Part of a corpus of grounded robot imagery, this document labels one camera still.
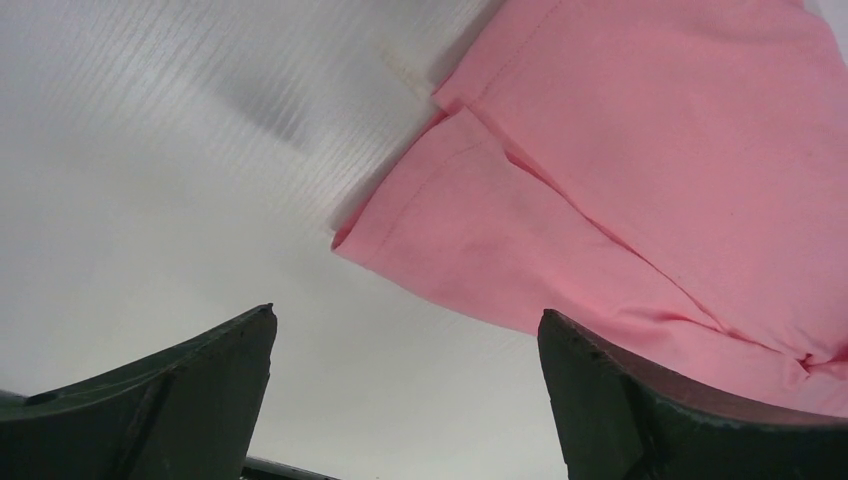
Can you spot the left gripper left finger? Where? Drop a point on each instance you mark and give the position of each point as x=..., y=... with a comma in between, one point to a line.
x=186, y=412

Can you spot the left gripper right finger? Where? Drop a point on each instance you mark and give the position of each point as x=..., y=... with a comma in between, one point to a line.
x=621, y=416

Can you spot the pink t shirt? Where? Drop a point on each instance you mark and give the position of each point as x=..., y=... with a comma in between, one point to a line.
x=672, y=175

